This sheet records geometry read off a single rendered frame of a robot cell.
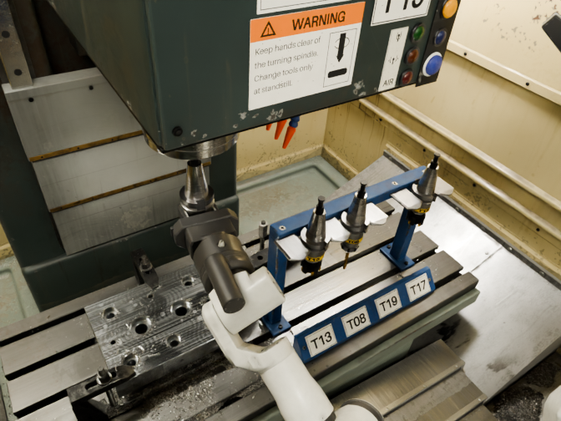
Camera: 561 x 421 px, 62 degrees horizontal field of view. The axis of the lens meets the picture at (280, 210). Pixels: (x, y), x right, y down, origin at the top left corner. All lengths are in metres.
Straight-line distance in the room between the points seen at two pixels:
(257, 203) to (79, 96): 1.06
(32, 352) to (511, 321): 1.31
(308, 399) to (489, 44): 1.16
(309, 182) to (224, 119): 1.65
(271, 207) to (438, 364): 0.96
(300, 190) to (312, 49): 1.59
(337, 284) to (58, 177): 0.79
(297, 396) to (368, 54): 0.49
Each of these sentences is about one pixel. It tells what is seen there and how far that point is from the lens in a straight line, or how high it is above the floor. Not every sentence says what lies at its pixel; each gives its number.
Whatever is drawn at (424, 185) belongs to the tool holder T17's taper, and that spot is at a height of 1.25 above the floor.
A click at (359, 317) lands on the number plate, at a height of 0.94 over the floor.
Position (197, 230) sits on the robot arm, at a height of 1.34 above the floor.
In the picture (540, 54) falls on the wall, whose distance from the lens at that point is 1.49.
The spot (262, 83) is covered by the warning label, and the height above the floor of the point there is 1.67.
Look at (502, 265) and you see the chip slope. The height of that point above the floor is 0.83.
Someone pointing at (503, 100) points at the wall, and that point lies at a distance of 1.57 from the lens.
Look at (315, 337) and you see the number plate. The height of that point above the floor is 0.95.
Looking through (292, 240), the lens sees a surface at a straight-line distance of 1.00.
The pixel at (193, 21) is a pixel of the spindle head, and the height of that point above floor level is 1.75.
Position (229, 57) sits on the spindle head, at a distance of 0.53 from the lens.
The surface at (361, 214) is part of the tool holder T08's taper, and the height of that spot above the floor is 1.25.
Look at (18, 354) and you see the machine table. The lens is 1.31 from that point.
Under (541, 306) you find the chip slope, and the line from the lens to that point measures 1.64.
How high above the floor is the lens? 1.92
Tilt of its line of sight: 41 degrees down
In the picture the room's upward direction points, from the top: 5 degrees clockwise
